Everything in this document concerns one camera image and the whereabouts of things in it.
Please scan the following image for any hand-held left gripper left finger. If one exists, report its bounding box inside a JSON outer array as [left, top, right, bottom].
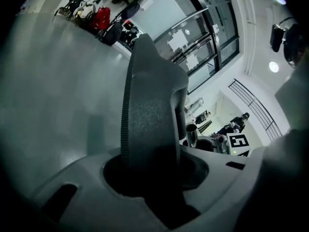
[[31, 148, 170, 232]]

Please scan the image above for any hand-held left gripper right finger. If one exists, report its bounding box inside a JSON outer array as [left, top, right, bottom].
[[144, 145, 261, 231]]

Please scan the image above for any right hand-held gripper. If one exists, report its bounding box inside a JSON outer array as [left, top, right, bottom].
[[182, 133, 252, 158]]

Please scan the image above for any shiny metal cylinder tube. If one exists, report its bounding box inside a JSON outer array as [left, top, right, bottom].
[[185, 124, 200, 150]]

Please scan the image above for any black metal railing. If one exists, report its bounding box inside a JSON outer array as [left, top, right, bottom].
[[228, 78, 283, 140]]

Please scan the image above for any white paper notice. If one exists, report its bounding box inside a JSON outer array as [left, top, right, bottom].
[[167, 30, 188, 53], [185, 54, 198, 70]]

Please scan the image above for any black-framed glass door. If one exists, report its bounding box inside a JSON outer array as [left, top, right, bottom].
[[120, 0, 241, 95]]

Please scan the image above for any black backpack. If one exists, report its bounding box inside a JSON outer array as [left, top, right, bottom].
[[98, 22, 123, 46]]

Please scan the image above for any navy tote bag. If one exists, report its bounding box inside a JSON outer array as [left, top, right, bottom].
[[120, 2, 141, 20]]

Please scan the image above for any red backpack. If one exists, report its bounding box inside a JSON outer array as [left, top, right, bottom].
[[91, 6, 111, 30]]

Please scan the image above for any white bag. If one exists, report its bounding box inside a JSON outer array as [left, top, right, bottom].
[[73, 0, 96, 19]]

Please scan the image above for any black head-worn camera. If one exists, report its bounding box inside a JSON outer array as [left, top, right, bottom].
[[269, 23, 306, 69]]

